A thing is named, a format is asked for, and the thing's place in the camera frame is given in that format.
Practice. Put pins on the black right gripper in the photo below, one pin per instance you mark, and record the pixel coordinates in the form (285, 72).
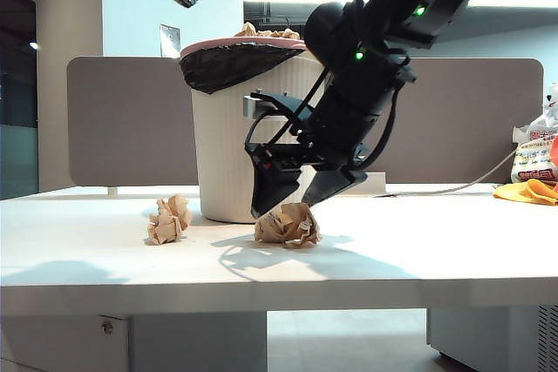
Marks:
(331, 150)

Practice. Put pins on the brown paper ball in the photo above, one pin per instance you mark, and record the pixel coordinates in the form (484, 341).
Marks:
(168, 221)
(283, 228)
(283, 34)

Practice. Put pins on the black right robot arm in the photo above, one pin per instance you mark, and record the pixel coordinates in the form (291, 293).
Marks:
(357, 76)

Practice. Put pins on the white ribbed plastic trash can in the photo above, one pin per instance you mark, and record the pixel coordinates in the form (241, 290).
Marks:
(218, 150)

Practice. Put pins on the black plastic trash bag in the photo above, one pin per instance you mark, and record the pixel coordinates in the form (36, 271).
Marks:
(226, 67)

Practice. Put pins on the paper notice sheet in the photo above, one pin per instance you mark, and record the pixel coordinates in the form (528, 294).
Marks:
(169, 41)

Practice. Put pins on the flat white box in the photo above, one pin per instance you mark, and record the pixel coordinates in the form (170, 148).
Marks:
(377, 184)

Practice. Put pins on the grey fabric desk divider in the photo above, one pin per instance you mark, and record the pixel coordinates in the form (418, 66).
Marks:
(131, 128)

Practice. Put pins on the white drawer cabinet with lock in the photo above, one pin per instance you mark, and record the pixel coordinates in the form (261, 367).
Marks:
(196, 341)

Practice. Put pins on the orange cloth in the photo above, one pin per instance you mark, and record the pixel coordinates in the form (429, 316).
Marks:
(523, 192)

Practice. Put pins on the white cabinet with vent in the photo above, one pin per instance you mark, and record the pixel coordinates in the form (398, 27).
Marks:
(479, 333)

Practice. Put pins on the printed plastic snack bag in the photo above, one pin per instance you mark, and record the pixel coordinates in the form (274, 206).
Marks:
(534, 158)

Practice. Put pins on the white plush toy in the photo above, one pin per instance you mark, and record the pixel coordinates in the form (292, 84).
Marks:
(553, 99)

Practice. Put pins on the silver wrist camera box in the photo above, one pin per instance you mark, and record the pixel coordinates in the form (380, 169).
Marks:
(252, 107)

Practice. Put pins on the white divider bracket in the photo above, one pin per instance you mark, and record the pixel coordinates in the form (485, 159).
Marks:
(112, 192)

